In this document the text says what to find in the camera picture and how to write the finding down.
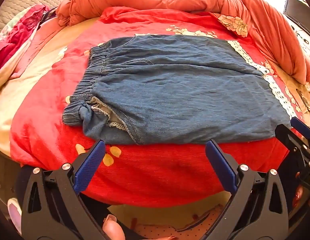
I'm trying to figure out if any left hand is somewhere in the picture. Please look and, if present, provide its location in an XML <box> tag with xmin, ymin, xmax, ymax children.
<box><xmin>102</xmin><ymin>213</ymin><xmax>179</xmax><ymax>240</ymax></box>

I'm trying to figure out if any right hand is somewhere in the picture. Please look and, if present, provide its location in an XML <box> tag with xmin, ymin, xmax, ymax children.
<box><xmin>292</xmin><ymin>184</ymin><xmax>310</xmax><ymax>209</ymax></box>

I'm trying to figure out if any pink quilted duvet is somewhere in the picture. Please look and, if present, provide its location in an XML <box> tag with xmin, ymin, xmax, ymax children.
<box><xmin>56</xmin><ymin>0</ymin><xmax>310</xmax><ymax>85</ymax></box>

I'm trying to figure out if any pink pillow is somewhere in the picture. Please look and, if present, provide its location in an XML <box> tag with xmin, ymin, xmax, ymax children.
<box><xmin>9</xmin><ymin>17</ymin><xmax>63</xmax><ymax>80</ymax></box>

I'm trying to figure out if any red floral blanket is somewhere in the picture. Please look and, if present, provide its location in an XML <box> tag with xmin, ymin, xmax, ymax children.
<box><xmin>10</xmin><ymin>7</ymin><xmax>305</xmax><ymax>207</ymax></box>

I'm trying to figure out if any magenta patterned folded cloth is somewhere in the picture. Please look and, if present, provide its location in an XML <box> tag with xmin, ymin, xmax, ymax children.
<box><xmin>0</xmin><ymin>4</ymin><xmax>49</xmax><ymax>70</ymax></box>

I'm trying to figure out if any blue denim pants lace hem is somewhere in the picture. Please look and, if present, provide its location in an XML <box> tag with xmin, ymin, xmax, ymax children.
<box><xmin>62</xmin><ymin>35</ymin><xmax>296</xmax><ymax>145</ymax></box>

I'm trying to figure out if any beige bed sheet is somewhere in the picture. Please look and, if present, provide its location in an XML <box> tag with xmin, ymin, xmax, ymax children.
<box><xmin>0</xmin><ymin>18</ymin><xmax>97</xmax><ymax>158</ymax></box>

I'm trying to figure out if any dark remote control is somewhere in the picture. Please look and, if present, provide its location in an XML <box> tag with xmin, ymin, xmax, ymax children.
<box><xmin>296</xmin><ymin>89</ymin><xmax>310</xmax><ymax>113</ymax></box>

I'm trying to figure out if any black wall television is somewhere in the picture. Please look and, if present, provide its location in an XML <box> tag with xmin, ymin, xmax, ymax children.
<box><xmin>283</xmin><ymin>0</ymin><xmax>310</xmax><ymax>36</ymax></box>

